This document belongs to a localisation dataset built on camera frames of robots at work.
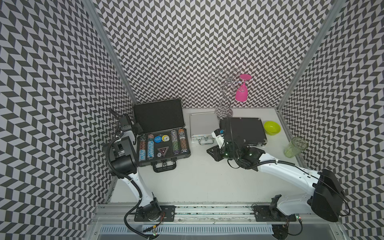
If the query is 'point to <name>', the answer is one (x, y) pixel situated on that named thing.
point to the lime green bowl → (272, 128)
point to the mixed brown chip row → (142, 150)
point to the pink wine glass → (241, 92)
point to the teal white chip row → (150, 149)
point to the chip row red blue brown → (182, 136)
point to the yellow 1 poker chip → (165, 138)
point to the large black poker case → (158, 118)
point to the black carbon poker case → (251, 131)
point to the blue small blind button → (157, 139)
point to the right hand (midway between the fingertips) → (209, 153)
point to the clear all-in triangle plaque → (163, 150)
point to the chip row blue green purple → (174, 137)
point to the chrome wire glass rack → (225, 111)
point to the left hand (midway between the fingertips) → (138, 126)
